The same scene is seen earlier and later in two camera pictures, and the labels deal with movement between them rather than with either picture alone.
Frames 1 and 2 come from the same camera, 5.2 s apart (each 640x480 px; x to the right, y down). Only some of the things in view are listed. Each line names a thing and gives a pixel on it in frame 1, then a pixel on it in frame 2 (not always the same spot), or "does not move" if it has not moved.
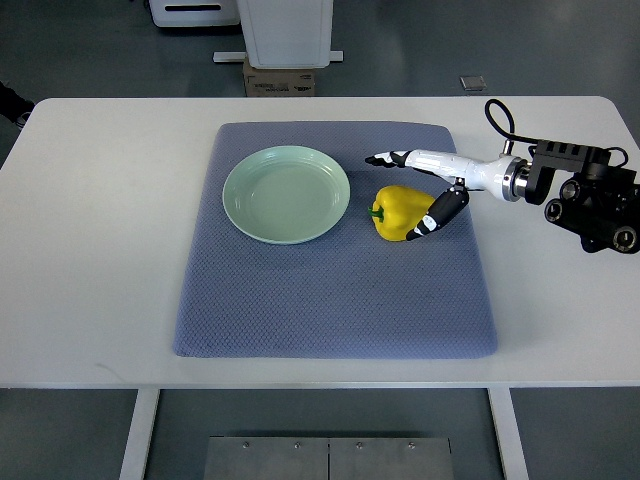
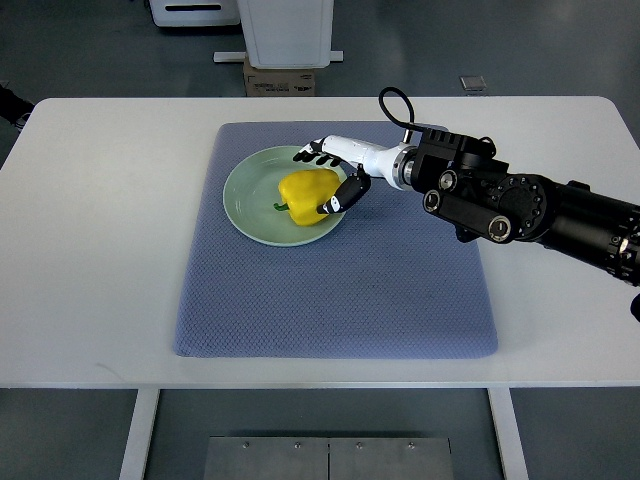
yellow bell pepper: (396, 211) -> (304, 191)
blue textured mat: (349, 294) does not move
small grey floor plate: (472, 83) does not move
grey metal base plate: (324, 458) does not move
